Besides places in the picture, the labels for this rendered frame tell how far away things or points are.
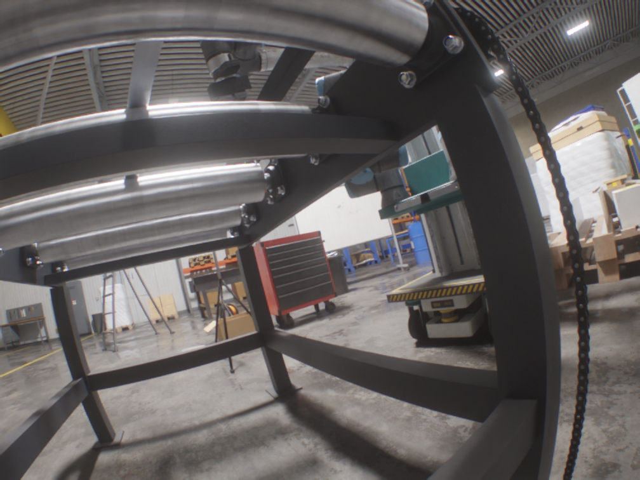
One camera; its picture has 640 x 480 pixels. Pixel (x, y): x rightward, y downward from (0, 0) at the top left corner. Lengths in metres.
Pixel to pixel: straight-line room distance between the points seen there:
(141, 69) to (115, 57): 10.29
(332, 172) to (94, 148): 0.47
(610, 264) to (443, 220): 1.13
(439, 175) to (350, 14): 1.40
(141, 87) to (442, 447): 1.04
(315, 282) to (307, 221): 2.52
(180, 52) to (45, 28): 10.46
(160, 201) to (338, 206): 5.00
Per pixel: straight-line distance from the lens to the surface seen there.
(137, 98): 0.52
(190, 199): 0.74
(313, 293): 3.09
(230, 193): 0.76
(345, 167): 0.58
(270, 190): 0.85
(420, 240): 6.12
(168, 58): 10.88
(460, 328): 1.45
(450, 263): 1.76
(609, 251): 1.93
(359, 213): 5.63
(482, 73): 0.41
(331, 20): 0.30
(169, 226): 1.02
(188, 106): 0.50
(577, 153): 3.61
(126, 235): 1.03
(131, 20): 0.26
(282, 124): 0.36
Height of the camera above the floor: 0.59
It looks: 4 degrees up
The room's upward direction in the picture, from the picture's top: 15 degrees counter-clockwise
